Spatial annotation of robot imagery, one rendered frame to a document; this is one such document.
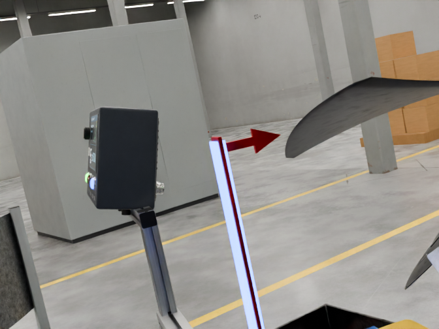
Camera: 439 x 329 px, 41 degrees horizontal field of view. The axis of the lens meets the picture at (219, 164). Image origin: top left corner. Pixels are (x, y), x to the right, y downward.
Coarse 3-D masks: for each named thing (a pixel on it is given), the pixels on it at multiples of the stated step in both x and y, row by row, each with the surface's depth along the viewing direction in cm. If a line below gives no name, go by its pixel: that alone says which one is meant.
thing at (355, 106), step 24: (336, 96) 51; (360, 96) 52; (384, 96) 54; (408, 96) 57; (432, 96) 66; (312, 120) 58; (336, 120) 61; (360, 120) 66; (288, 144) 64; (312, 144) 69
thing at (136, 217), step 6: (132, 210) 113; (150, 210) 106; (132, 216) 116; (138, 216) 105; (144, 216) 105; (150, 216) 106; (138, 222) 107; (144, 222) 105; (150, 222) 106; (156, 222) 106; (144, 228) 106
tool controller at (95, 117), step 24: (96, 120) 112; (120, 120) 109; (144, 120) 110; (96, 144) 110; (120, 144) 109; (144, 144) 110; (96, 168) 109; (120, 168) 109; (144, 168) 111; (96, 192) 109; (120, 192) 109; (144, 192) 111
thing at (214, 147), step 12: (216, 144) 54; (216, 156) 54; (216, 168) 55; (228, 192) 54; (228, 204) 54; (228, 216) 55; (228, 228) 56; (240, 252) 55; (240, 264) 55; (240, 276) 56; (240, 288) 57; (252, 312) 56; (252, 324) 56
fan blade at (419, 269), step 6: (438, 234) 84; (438, 240) 81; (432, 246) 83; (438, 246) 79; (426, 252) 85; (426, 258) 81; (420, 264) 82; (426, 264) 79; (414, 270) 83; (420, 270) 79; (426, 270) 77; (414, 276) 80; (420, 276) 78; (408, 282) 80
